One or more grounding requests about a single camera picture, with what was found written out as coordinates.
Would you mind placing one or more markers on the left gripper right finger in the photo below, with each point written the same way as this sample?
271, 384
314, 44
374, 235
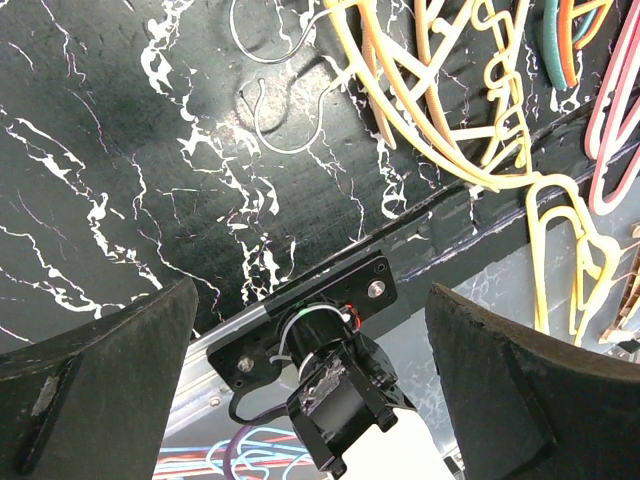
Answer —
524, 405

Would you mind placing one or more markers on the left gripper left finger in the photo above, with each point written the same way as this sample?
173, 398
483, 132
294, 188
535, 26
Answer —
93, 402

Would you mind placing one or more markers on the cream plastic hanger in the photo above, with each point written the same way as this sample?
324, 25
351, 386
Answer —
435, 39

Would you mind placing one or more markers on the orange plastic curved hanger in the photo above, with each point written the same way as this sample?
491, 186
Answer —
402, 69

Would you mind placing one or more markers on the yellow plastic hanger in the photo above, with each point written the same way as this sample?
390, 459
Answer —
566, 236

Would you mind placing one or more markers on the pink flat plastic hanger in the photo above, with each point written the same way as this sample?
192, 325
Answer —
613, 119

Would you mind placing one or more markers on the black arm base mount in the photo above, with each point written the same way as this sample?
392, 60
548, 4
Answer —
346, 382

